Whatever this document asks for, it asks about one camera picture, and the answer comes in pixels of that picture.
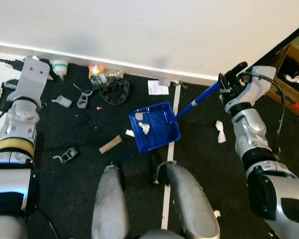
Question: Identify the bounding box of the grey plastic block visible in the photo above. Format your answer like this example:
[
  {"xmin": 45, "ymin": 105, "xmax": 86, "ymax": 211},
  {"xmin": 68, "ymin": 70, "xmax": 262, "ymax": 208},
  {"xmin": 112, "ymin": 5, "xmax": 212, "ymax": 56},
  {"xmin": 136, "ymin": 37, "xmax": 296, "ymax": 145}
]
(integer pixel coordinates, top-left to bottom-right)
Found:
[{"xmin": 52, "ymin": 95, "xmax": 73, "ymax": 109}]

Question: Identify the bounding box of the blue plastic dustpan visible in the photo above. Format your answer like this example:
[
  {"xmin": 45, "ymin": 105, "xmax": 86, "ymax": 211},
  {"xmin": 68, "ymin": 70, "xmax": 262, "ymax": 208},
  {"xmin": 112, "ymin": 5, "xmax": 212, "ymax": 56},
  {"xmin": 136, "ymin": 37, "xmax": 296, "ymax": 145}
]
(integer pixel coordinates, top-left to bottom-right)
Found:
[{"xmin": 129, "ymin": 81, "xmax": 223, "ymax": 153}]

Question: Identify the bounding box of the grey right robot leg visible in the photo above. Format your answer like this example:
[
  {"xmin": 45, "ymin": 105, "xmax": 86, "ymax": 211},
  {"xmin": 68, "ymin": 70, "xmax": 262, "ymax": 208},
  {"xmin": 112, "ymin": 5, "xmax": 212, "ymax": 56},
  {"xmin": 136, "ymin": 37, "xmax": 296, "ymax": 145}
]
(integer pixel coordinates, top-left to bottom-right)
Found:
[{"xmin": 159, "ymin": 161, "xmax": 221, "ymax": 239}]

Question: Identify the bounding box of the black plastic mesh basket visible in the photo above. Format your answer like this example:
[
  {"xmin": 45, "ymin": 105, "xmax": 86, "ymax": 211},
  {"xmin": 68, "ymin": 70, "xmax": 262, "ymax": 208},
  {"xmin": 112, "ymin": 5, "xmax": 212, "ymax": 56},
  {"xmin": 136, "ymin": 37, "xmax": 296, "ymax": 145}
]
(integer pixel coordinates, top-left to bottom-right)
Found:
[{"xmin": 92, "ymin": 78, "xmax": 131, "ymax": 106}]

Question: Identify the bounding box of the white bottle green band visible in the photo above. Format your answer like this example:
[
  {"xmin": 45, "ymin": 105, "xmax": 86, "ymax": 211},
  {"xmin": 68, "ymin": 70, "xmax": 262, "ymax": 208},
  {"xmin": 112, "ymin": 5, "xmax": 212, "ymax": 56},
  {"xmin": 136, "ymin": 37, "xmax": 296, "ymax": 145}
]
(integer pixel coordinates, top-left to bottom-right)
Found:
[{"xmin": 50, "ymin": 59, "xmax": 69, "ymax": 80}]

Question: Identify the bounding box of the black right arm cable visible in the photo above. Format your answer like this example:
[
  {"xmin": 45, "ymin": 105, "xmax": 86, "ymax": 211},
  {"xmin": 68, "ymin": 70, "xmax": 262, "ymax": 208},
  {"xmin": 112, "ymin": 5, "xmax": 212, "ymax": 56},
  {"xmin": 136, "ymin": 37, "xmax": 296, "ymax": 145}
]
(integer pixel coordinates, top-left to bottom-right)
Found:
[{"xmin": 239, "ymin": 70, "xmax": 286, "ymax": 155}]

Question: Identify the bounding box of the grey left robot leg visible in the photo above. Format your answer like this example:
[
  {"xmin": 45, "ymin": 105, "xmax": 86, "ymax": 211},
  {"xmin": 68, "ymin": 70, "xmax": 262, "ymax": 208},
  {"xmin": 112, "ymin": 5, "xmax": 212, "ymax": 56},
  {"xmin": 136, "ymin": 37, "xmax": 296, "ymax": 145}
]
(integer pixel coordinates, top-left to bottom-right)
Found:
[{"xmin": 91, "ymin": 164, "xmax": 130, "ymax": 239}]

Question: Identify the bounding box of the white paper slip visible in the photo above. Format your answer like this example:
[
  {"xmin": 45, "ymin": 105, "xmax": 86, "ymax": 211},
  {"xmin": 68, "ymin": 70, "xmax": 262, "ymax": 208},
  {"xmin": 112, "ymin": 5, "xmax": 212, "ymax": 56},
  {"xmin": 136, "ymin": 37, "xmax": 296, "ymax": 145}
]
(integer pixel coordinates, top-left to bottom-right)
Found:
[{"xmin": 148, "ymin": 80, "xmax": 170, "ymax": 95}]

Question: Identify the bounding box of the grey plastic ring clamp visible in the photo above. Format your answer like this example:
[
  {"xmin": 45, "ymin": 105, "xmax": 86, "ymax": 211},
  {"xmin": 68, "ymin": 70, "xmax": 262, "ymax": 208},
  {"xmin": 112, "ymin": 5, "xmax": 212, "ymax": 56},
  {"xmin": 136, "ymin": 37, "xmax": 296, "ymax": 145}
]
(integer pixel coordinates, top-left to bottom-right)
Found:
[{"xmin": 76, "ymin": 90, "xmax": 94, "ymax": 109}]

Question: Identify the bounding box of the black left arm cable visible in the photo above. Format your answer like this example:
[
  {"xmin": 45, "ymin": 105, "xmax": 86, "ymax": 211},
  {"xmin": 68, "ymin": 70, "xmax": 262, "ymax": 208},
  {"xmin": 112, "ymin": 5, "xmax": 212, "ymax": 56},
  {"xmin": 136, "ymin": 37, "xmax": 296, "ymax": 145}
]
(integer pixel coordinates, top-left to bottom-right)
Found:
[{"xmin": 0, "ymin": 57, "xmax": 25, "ymax": 68}]

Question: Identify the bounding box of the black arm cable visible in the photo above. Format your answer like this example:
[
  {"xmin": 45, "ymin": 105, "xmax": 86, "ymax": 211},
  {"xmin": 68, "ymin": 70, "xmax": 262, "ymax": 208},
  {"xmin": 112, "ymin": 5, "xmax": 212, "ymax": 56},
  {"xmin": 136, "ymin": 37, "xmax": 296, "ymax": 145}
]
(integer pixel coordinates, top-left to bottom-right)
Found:
[
  {"xmin": 239, "ymin": 70, "xmax": 286, "ymax": 155},
  {"xmin": 0, "ymin": 57, "xmax": 25, "ymax": 68}
]

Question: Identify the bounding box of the white crumpled tissue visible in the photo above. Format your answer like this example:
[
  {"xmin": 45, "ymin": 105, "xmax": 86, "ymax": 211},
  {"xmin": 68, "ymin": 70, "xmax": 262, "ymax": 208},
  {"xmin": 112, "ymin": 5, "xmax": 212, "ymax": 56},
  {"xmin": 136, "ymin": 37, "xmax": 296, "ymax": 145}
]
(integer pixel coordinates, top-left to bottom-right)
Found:
[{"xmin": 138, "ymin": 121, "xmax": 151, "ymax": 136}]

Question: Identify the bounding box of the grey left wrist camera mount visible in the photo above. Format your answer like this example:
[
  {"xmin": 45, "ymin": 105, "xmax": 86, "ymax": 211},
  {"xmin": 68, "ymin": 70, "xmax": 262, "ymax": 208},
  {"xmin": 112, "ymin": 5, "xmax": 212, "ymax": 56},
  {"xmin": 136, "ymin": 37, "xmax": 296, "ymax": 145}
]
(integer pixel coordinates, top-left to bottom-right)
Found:
[{"xmin": 7, "ymin": 56, "xmax": 51, "ymax": 103}]

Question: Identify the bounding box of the white tape line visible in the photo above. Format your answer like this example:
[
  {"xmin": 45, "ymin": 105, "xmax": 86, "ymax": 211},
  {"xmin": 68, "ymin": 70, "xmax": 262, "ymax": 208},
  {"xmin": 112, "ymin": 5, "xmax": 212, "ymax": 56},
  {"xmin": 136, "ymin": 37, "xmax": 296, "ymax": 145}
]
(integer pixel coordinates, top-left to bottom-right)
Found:
[{"xmin": 161, "ymin": 85, "xmax": 182, "ymax": 231}]

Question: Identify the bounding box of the grey plastic hook clip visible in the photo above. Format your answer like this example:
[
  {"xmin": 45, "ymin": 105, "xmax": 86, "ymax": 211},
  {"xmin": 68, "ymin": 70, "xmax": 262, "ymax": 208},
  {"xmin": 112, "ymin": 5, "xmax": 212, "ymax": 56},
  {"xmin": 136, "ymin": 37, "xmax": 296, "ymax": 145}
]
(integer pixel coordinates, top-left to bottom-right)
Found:
[{"xmin": 52, "ymin": 148, "xmax": 79, "ymax": 164}]

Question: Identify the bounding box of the grey robot leg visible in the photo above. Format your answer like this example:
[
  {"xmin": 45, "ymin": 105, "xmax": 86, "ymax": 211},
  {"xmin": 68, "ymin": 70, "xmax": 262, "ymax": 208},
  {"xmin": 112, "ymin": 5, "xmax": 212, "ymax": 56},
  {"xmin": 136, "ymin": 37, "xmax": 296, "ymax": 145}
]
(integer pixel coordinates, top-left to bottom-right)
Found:
[
  {"xmin": 159, "ymin": 161, "xmax": 221, "ymax": 239},
  {"xmin": 91, "ymin": 164, "xmax": 130, "ymax": 239}
]

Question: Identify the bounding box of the clear bottle colourful label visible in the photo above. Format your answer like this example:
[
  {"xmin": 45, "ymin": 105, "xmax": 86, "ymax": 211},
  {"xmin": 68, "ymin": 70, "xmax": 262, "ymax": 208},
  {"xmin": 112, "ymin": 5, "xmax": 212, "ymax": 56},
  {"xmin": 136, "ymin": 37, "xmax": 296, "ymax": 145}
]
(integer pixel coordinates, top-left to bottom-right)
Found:
[{"xmin": 88, "ymin": 63, "xmax": 124, "ymax": 85}]

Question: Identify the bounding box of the brown cardboard strip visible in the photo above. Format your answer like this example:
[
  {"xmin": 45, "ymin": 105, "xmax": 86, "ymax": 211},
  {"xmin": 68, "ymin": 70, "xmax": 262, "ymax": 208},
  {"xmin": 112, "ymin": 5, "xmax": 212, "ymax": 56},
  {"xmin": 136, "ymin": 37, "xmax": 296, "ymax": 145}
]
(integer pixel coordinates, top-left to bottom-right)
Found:
[{"xmin": 99, "ymin": 134, "xmax": 124, "ymax": 154}]

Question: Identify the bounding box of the white crumpled paper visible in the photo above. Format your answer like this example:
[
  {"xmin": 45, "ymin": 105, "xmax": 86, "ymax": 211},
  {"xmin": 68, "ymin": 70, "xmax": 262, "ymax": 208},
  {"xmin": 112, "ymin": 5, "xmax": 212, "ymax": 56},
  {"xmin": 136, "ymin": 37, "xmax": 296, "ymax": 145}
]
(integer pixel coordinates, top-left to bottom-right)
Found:
[{"xmin": 215, "ymin": 120, "xmax": 226, "ymax": 144}]

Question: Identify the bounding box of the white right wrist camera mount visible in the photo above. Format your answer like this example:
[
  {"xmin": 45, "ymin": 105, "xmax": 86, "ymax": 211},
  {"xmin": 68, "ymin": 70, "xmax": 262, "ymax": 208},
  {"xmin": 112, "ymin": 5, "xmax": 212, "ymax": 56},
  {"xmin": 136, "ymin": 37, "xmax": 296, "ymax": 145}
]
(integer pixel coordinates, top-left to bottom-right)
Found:
[{"xmin": 224, "ymin": 66, "xmax": 278, "ymax": 115}]

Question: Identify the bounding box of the open brown cardboard box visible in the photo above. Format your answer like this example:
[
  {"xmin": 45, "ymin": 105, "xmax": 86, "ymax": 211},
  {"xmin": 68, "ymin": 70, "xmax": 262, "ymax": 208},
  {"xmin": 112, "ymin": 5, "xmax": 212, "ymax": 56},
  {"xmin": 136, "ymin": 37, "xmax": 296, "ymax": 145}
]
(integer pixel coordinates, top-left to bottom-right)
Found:
[{"xmin": 269, "ymin": 43, "xmax": 299, "ymax": 120}]

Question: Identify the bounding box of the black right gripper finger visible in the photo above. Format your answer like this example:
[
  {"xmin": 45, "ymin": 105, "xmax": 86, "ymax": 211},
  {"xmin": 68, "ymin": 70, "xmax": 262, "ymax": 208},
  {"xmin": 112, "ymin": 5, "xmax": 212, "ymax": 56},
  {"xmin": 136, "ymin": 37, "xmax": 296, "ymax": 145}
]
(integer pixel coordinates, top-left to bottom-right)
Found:
[{"xmin": 225, "ymin": 62, "xmax": 249, "ymax": 83}]

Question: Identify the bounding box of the black floor mat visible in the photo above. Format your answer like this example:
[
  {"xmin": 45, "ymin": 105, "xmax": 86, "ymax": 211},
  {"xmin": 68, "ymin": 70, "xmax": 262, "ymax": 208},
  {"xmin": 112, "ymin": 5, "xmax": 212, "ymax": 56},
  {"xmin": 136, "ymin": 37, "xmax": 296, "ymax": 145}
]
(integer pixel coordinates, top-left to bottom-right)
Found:
[{"xmin": 0, "ymin": 60, "xmax": 299, "ymax": 239}]

